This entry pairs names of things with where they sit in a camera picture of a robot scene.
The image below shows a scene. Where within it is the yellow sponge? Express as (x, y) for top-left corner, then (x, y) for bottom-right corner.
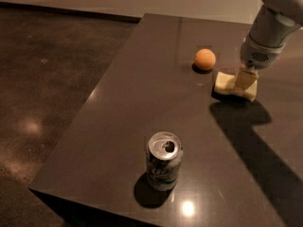
(214, 72), (256, 102)

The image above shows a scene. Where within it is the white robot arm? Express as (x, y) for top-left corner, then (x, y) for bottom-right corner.
(234, 0), (303, 96)

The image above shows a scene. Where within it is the orange fruit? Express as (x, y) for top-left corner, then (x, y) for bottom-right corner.
(194, 48), (216, 71)

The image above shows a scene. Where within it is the silver green soda can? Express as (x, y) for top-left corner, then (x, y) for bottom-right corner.
(146, 131), (183, 191)

